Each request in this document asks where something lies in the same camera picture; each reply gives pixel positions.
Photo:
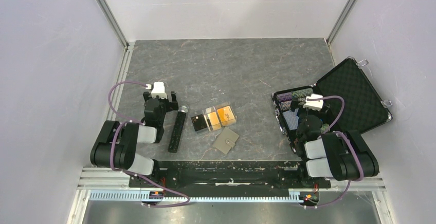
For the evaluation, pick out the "black poker chip case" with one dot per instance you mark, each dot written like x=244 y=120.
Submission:
x=350 y=102

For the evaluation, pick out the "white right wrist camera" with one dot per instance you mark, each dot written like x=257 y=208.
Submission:
x=313 y=102

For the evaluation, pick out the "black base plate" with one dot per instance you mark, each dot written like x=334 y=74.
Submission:
x=235 y=178

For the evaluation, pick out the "purple yellow chip stack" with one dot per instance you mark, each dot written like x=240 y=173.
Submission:
x=289 y=105

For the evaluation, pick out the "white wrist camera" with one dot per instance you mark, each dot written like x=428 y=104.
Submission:
x=157 y=90
x=313 y=102

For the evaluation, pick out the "blue playing card deck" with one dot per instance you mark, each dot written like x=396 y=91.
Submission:
x=291 y=118

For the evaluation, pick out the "purple green chip stack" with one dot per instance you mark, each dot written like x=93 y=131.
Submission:
x=288 y=96

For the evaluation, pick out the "clear acrylic card tray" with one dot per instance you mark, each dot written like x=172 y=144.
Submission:
x=211 y=109

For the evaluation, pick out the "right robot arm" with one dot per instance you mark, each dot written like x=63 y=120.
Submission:
x=338 y=155

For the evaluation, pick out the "black glitter stick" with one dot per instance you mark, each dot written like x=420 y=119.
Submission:
x=177 y=129

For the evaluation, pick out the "beige leather card holder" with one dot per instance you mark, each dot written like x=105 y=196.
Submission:
x=225 y=141

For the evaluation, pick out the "black card stack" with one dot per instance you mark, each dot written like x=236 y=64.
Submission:
x=200 y=123

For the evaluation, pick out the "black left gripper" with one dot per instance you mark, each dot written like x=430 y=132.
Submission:
x=171 y=106

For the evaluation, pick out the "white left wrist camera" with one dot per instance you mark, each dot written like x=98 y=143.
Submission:
x=157 y=90

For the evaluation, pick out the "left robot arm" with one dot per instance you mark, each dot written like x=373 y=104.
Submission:
x=116 y=144

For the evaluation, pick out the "gold card stack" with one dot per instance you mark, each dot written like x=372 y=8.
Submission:
x=213 y=121
x=226 y=115

